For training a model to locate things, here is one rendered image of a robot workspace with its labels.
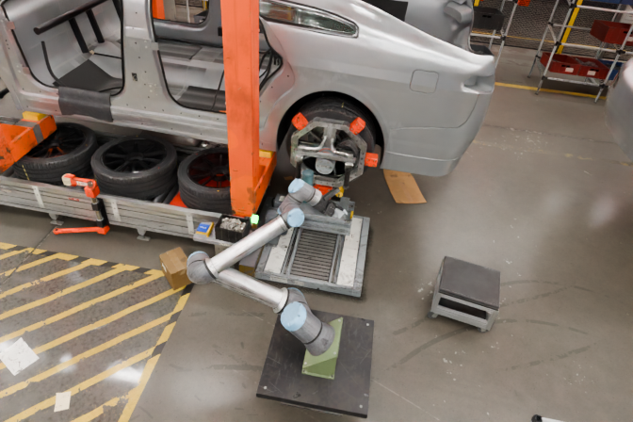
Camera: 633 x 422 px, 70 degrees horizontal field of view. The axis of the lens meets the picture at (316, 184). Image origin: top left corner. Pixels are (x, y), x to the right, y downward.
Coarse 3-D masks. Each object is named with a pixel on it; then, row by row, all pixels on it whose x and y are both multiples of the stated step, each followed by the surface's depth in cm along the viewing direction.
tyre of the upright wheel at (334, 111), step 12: (324, 96) 334; (300, 108) 340; (312, 108) 323; (324, 108) 318; (336, 108) 318; (348, 108) 322; (360, 108) 332; (348, 120) 318; (288, 132) 333; (360, 132) 322; (372, 132) 331; (288, 144) 339; (372, 144) 327
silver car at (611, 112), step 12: (624, 72) 396; (612, 84) 410; (624, 84) 384; (612, 96) 398; (624, 96) 379; (612, 108) 393; (624, 108) 375; (612, 120) 392; (624, 120) 372; (612, 132) 396; (624, 132) 371; (624, 144) 375
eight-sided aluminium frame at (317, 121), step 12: (312, 120) 319; (324, 120) 317; (336, 120) 317; (300, 132) 321; (348, 132) 315; (360, 144) 321; (360, 156) 325; (360, 168) 332; (324, 180) 344; (336, 180) 345
